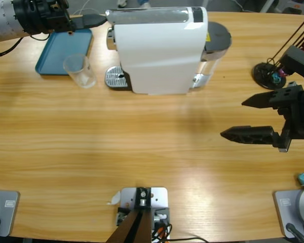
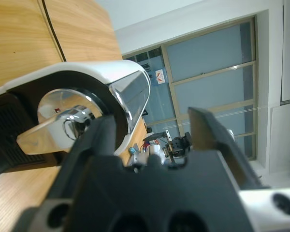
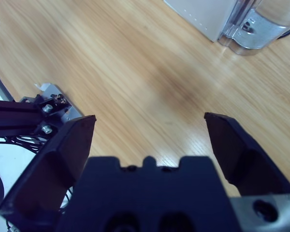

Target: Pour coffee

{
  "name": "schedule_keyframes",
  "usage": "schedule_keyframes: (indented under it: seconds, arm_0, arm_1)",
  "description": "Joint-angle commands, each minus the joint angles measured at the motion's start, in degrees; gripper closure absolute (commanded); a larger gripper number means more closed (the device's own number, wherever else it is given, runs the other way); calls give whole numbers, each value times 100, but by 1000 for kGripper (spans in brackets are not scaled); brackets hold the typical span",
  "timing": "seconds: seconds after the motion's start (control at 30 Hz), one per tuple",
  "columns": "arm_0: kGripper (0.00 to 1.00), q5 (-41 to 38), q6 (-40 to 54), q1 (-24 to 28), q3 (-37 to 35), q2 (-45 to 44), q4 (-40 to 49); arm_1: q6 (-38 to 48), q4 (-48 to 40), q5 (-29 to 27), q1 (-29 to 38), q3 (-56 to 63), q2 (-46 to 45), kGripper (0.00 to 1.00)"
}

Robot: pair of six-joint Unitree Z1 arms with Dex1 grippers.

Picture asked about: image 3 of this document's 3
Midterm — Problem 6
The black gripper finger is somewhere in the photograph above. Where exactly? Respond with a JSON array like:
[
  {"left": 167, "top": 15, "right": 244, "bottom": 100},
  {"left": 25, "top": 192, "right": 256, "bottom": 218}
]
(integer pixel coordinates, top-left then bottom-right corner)
[
  {"left": 0, "top": 115, "right": 98, "bottom": 227},
  {"left": 203, "top": 112, "right": 290, "bottom": 197}
]

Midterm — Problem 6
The white coffee machine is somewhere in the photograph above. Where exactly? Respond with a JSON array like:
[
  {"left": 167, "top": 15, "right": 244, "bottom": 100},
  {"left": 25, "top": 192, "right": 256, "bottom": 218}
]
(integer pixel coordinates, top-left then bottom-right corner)
[{"left": 163, "top": 0, "right": 235, "bottom": 43}]

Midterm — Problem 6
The clear water tank dark lid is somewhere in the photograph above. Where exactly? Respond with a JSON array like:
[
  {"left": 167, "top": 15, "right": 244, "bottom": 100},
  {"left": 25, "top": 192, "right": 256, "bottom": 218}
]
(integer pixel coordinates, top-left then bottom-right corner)
[{"left": 217, "top": 0, "right": 290, "bottom": 56}]

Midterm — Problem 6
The dark camera post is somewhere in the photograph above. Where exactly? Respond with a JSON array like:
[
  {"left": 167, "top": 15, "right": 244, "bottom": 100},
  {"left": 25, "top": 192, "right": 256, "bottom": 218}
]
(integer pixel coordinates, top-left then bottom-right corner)
[{"left": 0, "top": 98, "right": 63, "bottom": 136}]

